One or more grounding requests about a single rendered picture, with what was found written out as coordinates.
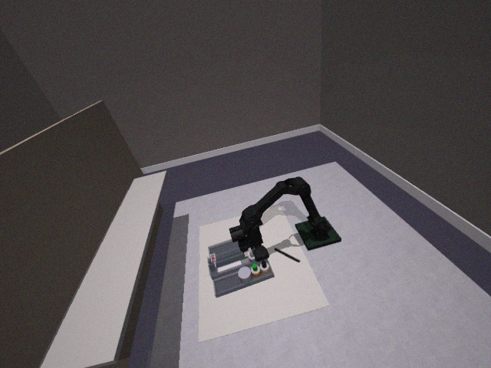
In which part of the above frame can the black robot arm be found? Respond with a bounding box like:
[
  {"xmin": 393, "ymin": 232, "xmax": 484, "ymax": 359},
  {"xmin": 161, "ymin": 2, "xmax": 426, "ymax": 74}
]
[{"xmin": 229, "ymin": 176, "xmax": 331, "ymax": 253}]

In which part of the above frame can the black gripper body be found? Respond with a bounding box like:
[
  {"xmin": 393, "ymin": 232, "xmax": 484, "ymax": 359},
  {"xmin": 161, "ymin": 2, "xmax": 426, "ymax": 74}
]
[{"xmin": 249, "ymin": 233, "xmax": 269, "ymax": 262}]

